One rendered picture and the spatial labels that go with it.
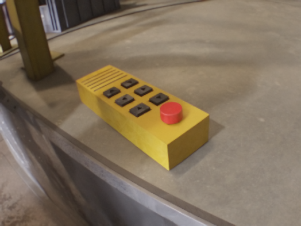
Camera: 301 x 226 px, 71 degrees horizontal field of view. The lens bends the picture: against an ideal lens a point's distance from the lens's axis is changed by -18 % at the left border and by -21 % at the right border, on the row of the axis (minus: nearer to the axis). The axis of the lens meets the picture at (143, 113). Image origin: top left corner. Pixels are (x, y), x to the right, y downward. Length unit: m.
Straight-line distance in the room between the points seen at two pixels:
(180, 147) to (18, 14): 0.47
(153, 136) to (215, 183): 0.09
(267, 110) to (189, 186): 0.20
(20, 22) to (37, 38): 0.07
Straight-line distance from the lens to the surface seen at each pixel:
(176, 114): 0.31
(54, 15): 1.09
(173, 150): 0.30
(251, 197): 0.30
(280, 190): 0.32
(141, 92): 0.38
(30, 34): 0.63
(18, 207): 1.38
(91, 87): 0.43
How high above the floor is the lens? 0.95
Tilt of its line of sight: 35 degrees down
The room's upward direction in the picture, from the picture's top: 9 degrees counter-clockwise
